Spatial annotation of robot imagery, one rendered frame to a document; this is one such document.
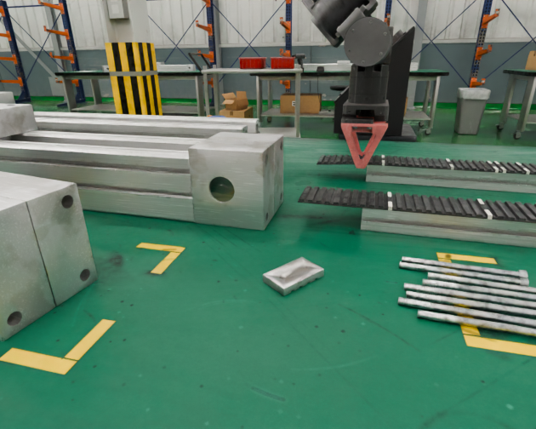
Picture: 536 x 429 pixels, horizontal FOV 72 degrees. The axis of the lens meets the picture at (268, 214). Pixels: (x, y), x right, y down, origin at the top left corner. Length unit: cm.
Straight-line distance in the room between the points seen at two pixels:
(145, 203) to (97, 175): 7
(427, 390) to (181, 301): 19
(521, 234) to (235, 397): 35
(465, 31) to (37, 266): 816
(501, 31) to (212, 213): 811
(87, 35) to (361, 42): 991
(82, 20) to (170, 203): 999
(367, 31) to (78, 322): 44
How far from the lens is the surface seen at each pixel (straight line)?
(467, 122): 557
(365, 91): 59
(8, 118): 69
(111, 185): 51
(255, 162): 41
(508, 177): 65
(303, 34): 824
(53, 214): 34
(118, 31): 403
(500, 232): 48
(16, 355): 33
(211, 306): 32
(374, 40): 52
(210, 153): 43
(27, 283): 34
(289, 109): 548
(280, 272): 34
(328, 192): 46
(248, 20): 852
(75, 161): 55
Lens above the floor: 97
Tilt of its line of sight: 23 degrees down
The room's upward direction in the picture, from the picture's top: 1 degrees counter-clockwise
